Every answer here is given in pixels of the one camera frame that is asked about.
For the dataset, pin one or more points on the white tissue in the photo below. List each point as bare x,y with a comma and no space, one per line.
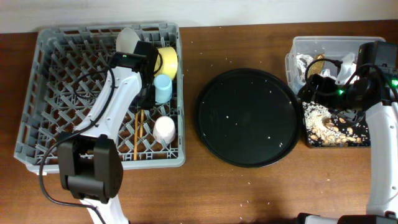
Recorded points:
302,61

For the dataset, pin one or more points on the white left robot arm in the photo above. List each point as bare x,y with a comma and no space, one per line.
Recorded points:
89,163

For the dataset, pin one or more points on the grey dishwasher rack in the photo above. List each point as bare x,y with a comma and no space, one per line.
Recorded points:
67,72

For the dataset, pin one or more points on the yellow plastic bowl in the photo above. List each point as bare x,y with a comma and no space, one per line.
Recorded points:
167,62

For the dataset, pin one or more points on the black food waste bin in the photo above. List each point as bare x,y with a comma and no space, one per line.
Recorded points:
360,127

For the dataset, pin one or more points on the round black tray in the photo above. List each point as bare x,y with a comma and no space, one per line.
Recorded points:
248,118

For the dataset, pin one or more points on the food scraps and rice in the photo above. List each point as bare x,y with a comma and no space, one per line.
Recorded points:
323,129

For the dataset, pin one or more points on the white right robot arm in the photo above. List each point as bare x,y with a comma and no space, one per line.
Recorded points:
371,89

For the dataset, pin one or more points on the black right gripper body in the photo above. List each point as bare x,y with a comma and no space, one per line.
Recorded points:
336,96

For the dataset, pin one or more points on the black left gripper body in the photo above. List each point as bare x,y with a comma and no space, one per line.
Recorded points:
147,98

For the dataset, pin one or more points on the brown coffee sachet wrapper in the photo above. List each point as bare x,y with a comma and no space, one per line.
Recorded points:
317,67

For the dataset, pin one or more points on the pink plastic cup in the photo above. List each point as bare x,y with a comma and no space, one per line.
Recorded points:
164,130

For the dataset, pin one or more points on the clear plastic waste bin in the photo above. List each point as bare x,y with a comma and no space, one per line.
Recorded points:
342,48

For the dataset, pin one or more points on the grey round plate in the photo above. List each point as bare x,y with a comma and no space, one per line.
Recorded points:
126,41

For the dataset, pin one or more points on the light blue plastic cup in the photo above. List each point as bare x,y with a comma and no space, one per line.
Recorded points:
163,88

